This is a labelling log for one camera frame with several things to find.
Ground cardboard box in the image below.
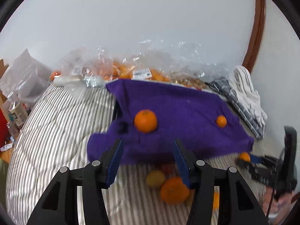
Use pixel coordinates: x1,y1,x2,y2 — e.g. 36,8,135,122
0,60,11,122

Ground grey checked cloth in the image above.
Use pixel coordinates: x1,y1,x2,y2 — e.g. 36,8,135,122
208,78,265,140

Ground grey plastic bag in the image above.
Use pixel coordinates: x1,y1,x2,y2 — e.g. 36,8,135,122
0,49,53,108

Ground purple towel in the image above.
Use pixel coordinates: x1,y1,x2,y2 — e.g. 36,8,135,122
87,78,255,167

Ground striped duvet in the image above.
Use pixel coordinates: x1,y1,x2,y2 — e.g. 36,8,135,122
6,81,268,225

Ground yellow round fruit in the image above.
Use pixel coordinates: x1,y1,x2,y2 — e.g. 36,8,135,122
146,170,166,188

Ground black cable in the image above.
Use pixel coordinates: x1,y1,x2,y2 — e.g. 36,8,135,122
266,187,276,218

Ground green cloth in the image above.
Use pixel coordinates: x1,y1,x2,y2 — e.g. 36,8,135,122
0,160,8,193

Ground orange object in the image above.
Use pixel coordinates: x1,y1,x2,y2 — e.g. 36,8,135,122
0,149,14,164

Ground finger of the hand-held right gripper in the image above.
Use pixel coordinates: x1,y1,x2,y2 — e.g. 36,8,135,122
237,160,278,188
249,155,283,167

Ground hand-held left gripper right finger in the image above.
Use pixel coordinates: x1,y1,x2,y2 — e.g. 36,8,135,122
171,138,269,225

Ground clear bag of mandarins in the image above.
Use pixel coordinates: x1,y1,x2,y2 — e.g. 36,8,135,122
82,49,170,85

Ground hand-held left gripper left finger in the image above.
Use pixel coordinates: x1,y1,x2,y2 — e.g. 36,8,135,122
26,138,125,225

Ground red object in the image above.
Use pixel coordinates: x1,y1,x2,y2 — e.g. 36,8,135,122
0,112,10,148

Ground empty clear plastic bag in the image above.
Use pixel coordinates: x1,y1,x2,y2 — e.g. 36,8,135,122
58,47,113,87

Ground curved wooden frame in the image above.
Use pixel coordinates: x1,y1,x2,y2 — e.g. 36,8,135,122
242,0,266,73

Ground large orange with stem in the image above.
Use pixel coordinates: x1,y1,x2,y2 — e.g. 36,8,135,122
160,176,191,204

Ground large mandarin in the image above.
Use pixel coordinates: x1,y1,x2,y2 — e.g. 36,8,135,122
134,109,158,134

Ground clear water bottle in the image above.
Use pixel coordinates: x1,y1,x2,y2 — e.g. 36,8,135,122
8,92,29,128

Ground white cloth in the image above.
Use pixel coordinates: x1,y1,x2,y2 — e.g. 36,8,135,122
228,66,268,132

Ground pinkish cloth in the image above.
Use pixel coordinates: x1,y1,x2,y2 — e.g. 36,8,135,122
262,187,297,225

